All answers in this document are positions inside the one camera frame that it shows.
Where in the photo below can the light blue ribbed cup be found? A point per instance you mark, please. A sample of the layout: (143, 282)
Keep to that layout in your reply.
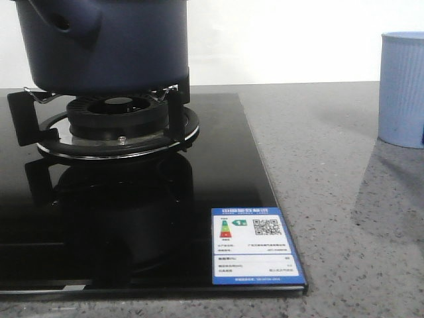
(400, 119)

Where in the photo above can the right burner with pot support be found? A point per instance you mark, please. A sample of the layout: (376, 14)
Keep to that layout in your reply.
(106, 127)

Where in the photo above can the dark blue cooking pot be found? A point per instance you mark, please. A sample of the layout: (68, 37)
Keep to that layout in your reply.
(104, 47)

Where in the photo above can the blue energy label sticker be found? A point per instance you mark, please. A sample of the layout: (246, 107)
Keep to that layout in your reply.
(252, 246)

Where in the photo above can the black glass gas stove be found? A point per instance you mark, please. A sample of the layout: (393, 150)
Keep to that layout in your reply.
(139, 227)

